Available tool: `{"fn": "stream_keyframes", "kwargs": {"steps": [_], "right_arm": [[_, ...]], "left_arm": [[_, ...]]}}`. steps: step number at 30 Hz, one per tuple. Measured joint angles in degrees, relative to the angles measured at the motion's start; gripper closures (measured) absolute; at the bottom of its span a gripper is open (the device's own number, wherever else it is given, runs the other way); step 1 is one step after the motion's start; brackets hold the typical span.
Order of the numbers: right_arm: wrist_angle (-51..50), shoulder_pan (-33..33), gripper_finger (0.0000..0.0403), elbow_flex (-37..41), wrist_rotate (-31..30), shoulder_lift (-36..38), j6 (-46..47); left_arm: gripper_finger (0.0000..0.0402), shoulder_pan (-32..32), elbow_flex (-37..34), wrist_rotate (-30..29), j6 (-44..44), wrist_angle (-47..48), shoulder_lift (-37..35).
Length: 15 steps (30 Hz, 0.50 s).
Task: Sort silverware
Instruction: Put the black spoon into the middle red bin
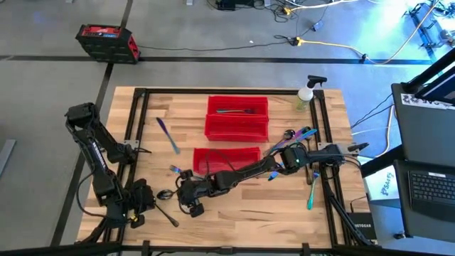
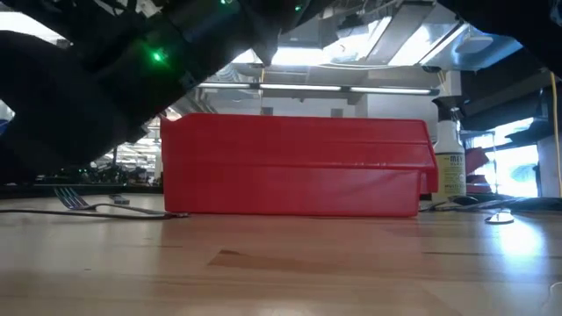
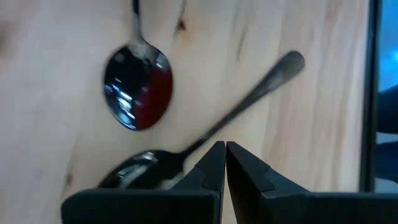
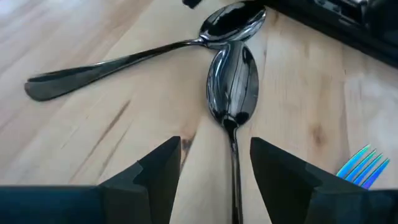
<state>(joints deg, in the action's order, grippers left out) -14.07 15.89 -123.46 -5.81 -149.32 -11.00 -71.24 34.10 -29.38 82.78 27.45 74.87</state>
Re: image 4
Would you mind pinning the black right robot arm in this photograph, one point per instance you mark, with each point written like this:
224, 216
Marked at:
382, 18

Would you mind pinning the red plastic organizer tray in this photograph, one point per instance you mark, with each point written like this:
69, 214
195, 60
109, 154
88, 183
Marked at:
295, 11

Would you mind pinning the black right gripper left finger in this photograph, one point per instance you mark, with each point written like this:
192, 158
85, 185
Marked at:
93, 205

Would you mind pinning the silver spoon pointing down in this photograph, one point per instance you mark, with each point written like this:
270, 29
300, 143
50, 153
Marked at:
233, 84

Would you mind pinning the iridescent metal fork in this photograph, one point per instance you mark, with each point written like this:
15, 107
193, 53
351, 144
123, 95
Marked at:
354, 160

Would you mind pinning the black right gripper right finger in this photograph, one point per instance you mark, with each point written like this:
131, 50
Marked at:
311, 202

